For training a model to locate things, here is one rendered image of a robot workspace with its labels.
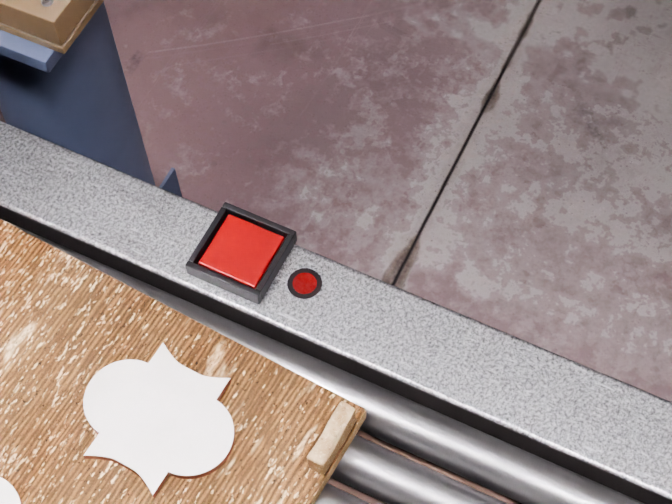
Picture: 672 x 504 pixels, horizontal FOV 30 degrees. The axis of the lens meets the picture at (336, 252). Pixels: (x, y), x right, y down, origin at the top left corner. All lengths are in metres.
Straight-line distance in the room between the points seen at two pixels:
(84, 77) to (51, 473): 0.66
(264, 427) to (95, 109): 0.69
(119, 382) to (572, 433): 0.39
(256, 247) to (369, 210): 1.12
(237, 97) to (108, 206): 1.22
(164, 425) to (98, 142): 0.70
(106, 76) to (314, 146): 0.78
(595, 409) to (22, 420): 0.49
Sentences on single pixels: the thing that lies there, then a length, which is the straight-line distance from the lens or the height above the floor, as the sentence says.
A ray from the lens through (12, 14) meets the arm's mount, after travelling 1.39.
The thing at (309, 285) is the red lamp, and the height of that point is 0.92.
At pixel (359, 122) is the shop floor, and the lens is 2.37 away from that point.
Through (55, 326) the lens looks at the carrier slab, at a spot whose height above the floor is 0.94.
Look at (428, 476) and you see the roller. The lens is 1.07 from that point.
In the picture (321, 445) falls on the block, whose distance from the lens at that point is 1.03.
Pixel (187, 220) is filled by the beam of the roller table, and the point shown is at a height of 0.92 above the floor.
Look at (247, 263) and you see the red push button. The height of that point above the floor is 0.93.
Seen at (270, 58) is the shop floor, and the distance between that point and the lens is 2.47.
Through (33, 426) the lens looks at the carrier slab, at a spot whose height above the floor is 0.94.
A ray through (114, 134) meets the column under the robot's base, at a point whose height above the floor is 0.55.
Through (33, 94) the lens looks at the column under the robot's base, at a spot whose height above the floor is 0.69.
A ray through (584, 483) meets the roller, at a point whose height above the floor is 0.92.
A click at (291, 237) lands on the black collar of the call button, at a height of 0.93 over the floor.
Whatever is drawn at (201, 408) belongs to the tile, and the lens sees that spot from 1.08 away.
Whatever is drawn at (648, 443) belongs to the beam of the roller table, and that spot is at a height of 0.91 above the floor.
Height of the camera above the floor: 1.93
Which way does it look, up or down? 60 degrees down
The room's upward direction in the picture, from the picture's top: 3 degrees counter-clockwise
